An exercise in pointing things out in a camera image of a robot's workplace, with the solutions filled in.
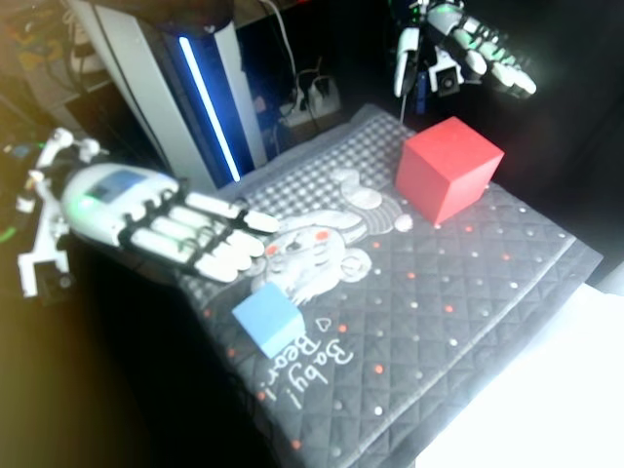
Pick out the white power strip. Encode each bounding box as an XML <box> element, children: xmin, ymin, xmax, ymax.
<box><xmin>280</xmin><ymin>77</ymin><xmax>342</xmax><ymax>129</ymax></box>

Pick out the white tower with blue light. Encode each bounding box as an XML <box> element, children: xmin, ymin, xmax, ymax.
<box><xmin>67</xmin><ymin>0</ymin><xmax>269</xmax><ymax>189</ymax></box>

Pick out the red cube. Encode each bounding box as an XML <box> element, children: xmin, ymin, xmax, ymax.
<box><xmin>394</xmin><ymin>116</ymin><xmax>506</xmax><ymax>226</ymax></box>

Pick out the grey bear print quilt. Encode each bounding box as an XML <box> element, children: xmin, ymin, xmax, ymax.
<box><xmin>175</xmin><ymin>104</ymin><xmax>605</xmax><ymax>468</ymax></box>

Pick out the small blue cube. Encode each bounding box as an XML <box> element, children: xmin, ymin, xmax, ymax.
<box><xmin>231</xmin><ymin>282</ymin><xmax>304</xmax><ymax>361</ymax></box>

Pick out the white cable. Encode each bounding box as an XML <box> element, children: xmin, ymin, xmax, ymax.
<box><xmin>260</xmin><ymin>0</ymin><xmax>304</xmax><ymax>106</ymax></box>

